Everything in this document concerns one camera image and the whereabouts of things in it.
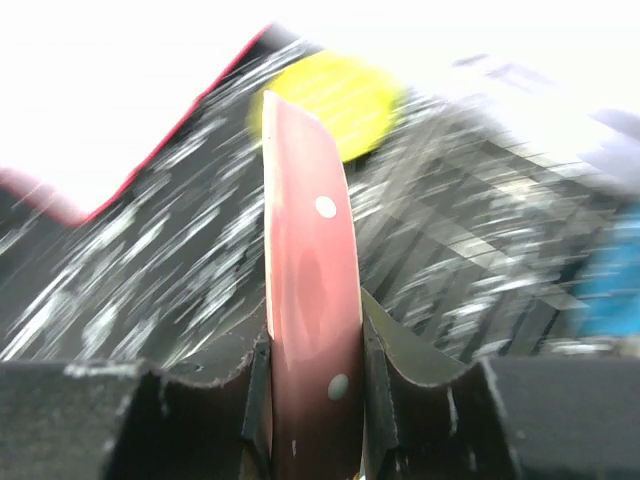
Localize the metal wire dish rack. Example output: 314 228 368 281
349 98 627 363

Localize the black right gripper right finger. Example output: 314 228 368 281
362 294 639 479

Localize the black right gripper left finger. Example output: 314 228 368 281
1 323 269 479

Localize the green polka dot plate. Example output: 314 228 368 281
247 50 406 163

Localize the blue polka dot plate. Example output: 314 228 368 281
575 204 639 336

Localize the pink framed whiteboard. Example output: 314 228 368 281
1 17 266 224

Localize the green printed cardboard box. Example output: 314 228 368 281
450 54 639 197

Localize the pink polka dot plate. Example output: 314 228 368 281
262 91 364 479

